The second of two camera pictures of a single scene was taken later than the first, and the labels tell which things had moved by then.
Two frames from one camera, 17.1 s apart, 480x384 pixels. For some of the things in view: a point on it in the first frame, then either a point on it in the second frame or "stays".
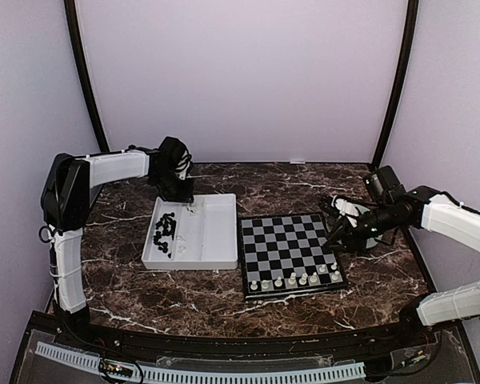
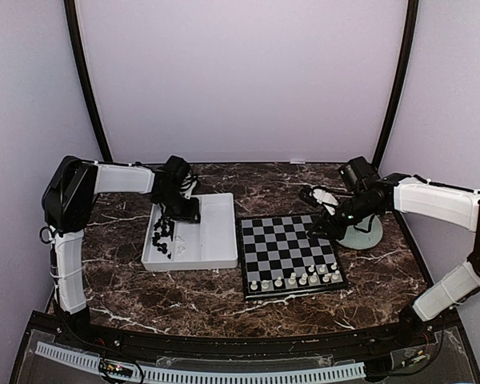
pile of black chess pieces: (169, 224) stays
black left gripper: (185, 196) → (190, 214)
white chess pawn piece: (278, 283) stays
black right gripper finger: (341, 238) → (320, 228)
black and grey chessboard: (284, 254) stays
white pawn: (304, 279) stays
